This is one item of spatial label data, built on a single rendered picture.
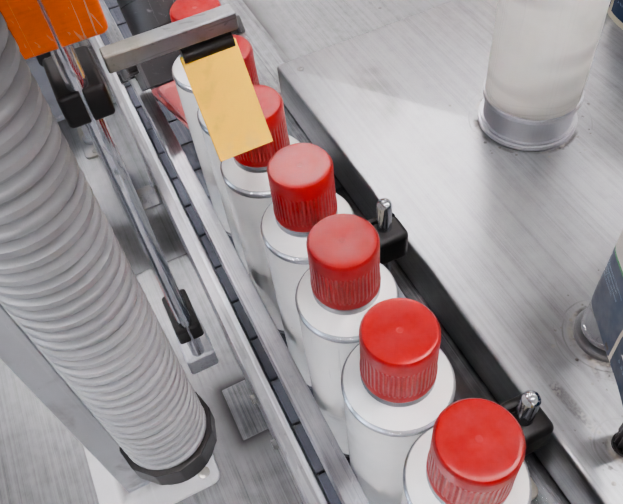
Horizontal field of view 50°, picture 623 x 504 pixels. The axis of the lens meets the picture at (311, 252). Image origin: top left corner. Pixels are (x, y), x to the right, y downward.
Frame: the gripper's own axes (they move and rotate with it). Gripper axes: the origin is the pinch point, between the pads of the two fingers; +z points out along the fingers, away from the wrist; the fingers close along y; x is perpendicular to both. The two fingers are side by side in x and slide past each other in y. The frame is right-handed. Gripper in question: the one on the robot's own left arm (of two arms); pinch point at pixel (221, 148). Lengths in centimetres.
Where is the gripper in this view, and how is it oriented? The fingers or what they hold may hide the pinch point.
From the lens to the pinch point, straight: 57.4
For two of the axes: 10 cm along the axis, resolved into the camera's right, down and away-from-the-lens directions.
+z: 3.7, 8.8, 2.9
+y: 8.8, -4.3, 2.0
